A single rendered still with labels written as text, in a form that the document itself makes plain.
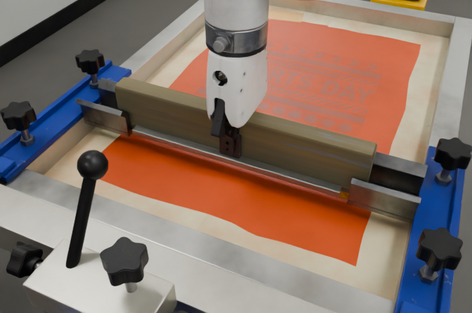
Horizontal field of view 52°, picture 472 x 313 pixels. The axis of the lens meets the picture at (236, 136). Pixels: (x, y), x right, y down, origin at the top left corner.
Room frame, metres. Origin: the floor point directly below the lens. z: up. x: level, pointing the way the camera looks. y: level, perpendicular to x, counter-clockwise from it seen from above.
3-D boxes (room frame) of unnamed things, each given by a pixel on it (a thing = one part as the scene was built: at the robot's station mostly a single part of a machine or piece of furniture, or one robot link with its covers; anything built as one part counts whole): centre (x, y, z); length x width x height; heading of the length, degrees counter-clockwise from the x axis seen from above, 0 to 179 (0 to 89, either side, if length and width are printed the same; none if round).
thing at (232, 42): (0.52, 0.00, 1.18); 0.09 x 0.07 x 0.03; 156
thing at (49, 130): (0.60, 0.27, 0.98); 0.30 x 0.05 x 0.07; 156
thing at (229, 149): (0.50, 0.01, 1.03); 0.03 x 0.03 x 0.07; 66
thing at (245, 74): (0.53, 0.00, 1.12); 0.10 x 0.08 x 0.11; 156
